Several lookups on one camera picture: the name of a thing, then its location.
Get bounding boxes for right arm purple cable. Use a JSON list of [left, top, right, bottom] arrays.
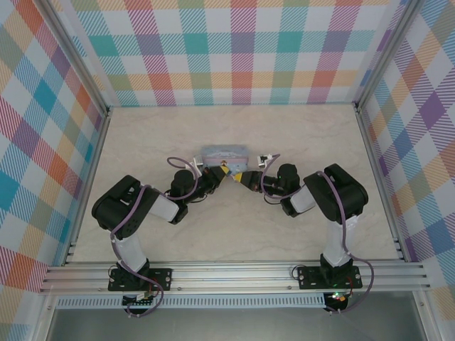
[[260, 153, 376, 315]]

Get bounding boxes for slotted grey cable duct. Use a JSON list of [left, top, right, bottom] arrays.
[[55, 293, 327, 310]]

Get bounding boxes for aluminium frame upright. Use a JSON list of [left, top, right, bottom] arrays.
[[354, 0, 426, 113], [41, 0, 112, 117]]

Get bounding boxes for blue cartoon tin box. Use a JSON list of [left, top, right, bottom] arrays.
[[200, 143, 252, 175]]

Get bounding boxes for right black controller board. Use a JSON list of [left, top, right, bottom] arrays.
[[325, 291, 349, 313]]

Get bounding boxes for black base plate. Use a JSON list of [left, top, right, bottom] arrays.
[[107, 266, 174, 293], [296, 265, 363, 291]]

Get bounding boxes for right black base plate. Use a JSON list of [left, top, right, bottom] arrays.
[[296, 265, 363, 291]]

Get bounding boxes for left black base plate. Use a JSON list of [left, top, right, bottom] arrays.
[[107, 266, 174, 293]]

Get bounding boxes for aluminium mounting rail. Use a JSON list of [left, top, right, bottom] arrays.
[[38, 260, 434, 295]]

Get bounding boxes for left black controller board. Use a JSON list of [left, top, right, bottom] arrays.
[[122, 293, 157, 308]]

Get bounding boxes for grey metal panel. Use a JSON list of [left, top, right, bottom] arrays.
[[45, 308, 427, 341]]

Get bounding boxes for black controller board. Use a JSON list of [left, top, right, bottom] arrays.
[[325, 291, 349, 313], [122, 293, 157, 308]]

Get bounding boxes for aluminium side rail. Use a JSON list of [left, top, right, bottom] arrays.
[[353, 102, 410, 264], [63, 108, 112, 266]]

